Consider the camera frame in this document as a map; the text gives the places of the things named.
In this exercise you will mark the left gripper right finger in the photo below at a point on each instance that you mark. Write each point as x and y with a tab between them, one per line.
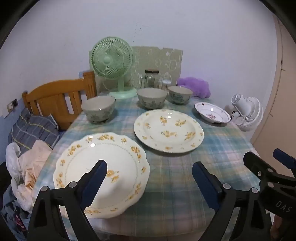
253	222

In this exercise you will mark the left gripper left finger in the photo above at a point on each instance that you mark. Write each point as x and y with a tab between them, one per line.
46	221

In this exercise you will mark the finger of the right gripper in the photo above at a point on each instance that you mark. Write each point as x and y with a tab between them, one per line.
264	171
285	159

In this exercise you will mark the red pattern white plate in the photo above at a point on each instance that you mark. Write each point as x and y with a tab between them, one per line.
212	113

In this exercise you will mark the scalloped yellow flower plate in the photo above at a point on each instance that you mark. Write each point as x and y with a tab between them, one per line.
119	169

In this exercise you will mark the round yellow flower plate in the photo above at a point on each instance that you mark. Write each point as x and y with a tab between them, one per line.
168	131

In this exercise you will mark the green floral bowl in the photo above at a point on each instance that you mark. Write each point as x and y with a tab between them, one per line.
180	95
99	108
152	98

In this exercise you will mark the beige door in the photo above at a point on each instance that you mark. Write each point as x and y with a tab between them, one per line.
277	129

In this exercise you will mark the pale crumpled cloth pile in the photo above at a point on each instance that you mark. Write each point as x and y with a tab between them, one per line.
24	170

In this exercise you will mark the white floor fan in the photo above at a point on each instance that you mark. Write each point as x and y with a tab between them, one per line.
245	112

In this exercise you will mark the plaid tablecloth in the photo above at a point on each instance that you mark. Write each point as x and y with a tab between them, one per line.
172	204

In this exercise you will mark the grey plaid pillow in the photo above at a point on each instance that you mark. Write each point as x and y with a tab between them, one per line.
29	128

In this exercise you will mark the purple plush toy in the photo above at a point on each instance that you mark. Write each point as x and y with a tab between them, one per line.
199	87

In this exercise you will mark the wooden bed headboard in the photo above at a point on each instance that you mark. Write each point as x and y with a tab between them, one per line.
61	99

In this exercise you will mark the cotton swab container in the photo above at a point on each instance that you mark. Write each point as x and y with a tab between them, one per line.
165	84

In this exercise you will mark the glass mason jar mug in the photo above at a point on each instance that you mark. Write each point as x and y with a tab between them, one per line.
151	79

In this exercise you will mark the green patterned mat board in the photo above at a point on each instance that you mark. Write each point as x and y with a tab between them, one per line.
166	60

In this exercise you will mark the green desk fan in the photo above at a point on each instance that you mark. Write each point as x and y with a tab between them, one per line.
111	59

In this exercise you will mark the wall power socket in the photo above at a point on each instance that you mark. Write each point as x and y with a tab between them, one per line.
12	105

